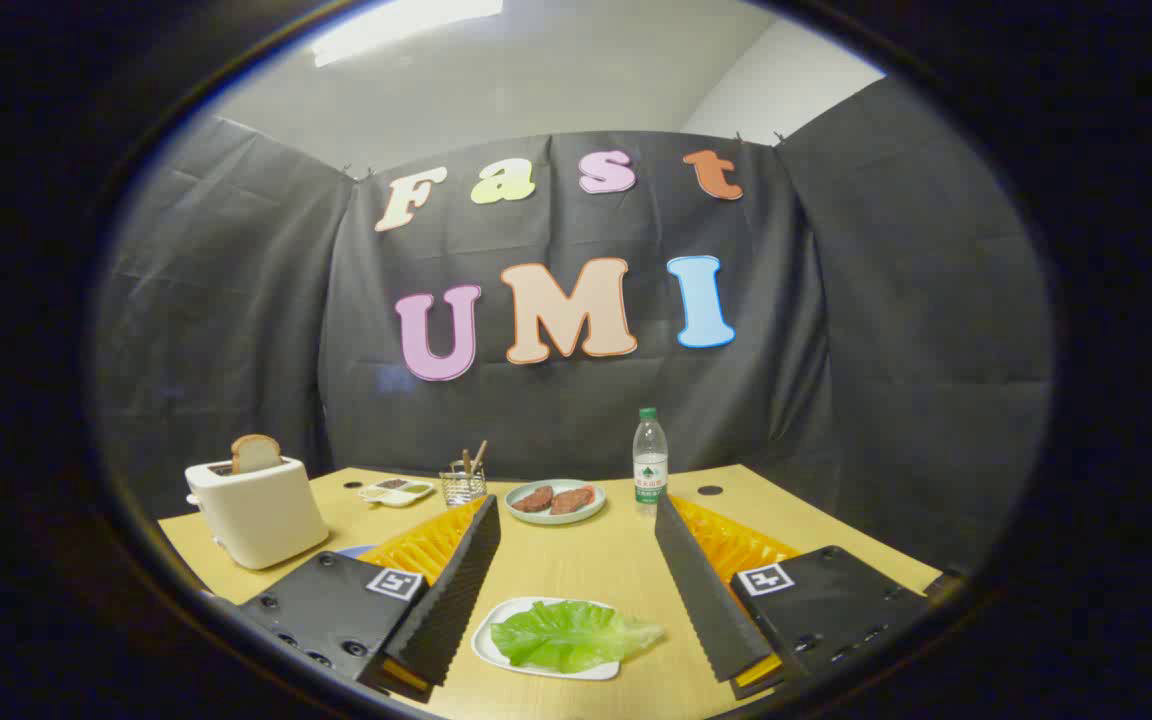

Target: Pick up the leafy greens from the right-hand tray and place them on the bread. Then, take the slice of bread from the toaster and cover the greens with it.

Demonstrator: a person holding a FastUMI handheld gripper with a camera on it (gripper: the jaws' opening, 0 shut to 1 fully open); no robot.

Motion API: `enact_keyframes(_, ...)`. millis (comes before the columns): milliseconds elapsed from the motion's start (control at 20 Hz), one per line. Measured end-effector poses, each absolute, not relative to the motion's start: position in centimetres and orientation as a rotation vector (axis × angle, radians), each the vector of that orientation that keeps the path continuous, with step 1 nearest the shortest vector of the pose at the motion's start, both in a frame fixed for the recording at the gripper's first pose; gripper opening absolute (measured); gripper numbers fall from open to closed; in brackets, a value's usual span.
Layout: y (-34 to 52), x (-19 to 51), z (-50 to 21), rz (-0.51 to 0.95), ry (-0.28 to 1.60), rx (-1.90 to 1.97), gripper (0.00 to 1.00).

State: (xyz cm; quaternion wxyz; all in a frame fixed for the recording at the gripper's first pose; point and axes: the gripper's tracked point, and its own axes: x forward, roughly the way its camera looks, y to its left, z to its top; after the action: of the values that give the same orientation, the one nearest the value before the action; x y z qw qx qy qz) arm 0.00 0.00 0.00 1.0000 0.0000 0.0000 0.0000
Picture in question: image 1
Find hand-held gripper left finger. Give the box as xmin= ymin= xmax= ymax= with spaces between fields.
xmin=237 ymin=494 xmax=502 ymax=704

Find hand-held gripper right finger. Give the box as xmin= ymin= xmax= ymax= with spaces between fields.
xmin=654 ymin=492 xmax=932 ymax=700

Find white rectangular plate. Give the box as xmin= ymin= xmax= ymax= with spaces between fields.
xmin=471 ymin=597 xmax=623 ymax=682

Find clear glass utensil holder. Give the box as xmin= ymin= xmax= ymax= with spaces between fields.
xmin=439 ymin=462 xmax=488 ymax=508

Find white sauce dish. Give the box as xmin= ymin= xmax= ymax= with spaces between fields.
xmin=358 ymin=478 xmax=435 ymax=508

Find green lettuce leaf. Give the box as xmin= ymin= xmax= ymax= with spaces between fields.
xmin=490 ymin=600 xmax=666 ymax=674

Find clear plastic water bottle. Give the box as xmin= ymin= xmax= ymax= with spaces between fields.
xmin=632 ymin=407 xmax=669 ymax=517

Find light green plate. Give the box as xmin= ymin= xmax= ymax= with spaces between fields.
xmin=504 ymin=479 xmax=607 ymax=526

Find white toaster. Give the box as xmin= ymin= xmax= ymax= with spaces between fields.
xmin=184 ymin=456 xmax=330 ymax=571

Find black backdrop cloth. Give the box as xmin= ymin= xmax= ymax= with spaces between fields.
xmin=94 ymin=78 xmax=1055 ymax=573

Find slice of bread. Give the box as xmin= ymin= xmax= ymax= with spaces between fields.
xmin=230 ymin=434 xmax=283 ymax=475

